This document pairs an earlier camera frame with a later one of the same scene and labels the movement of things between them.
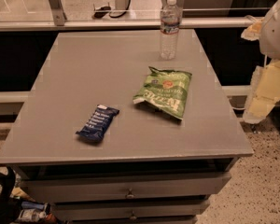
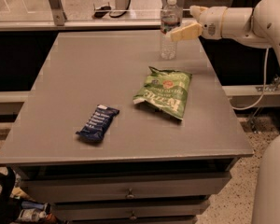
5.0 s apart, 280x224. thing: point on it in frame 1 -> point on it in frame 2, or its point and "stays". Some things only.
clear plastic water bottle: x=169 y=29 stays
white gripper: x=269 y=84 -> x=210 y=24
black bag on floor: x=5 y=208 stays
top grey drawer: x=189 y=186 stays
